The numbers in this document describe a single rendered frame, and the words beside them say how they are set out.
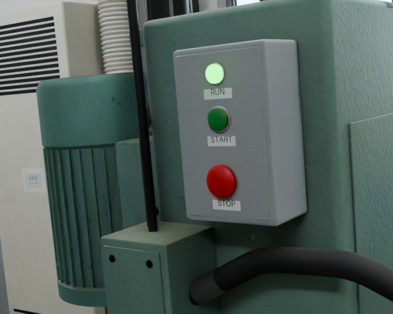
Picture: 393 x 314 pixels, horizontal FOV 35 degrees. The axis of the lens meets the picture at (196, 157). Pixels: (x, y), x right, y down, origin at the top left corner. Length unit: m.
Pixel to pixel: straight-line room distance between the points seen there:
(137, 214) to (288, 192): 0.27
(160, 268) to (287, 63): 0.22
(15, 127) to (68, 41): 0.46
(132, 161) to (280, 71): 0.28
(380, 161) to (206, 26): 0.22
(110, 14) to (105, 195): 1.63
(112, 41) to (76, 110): 1.59
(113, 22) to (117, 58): 0.14
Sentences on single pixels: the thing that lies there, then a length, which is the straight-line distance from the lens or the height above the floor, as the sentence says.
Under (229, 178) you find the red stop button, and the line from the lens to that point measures 0.54.
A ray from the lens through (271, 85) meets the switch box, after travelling 0.52.
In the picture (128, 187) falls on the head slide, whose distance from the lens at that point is 0.77.
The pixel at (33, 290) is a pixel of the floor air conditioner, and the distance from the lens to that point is 2.75.
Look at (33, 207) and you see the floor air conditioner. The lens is 2.62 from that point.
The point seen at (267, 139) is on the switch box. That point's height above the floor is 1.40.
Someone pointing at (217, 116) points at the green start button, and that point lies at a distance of 0.54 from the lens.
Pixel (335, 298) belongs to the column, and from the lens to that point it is 0.60.
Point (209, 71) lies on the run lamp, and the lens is 0.54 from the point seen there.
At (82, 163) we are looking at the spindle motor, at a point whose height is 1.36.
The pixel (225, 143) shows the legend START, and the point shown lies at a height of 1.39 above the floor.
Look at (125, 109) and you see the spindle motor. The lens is 0.80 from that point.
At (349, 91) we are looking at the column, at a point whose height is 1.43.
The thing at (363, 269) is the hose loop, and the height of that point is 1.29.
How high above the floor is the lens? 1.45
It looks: 7 degrees down
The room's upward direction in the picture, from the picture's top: 5 degrees counter-clockwise
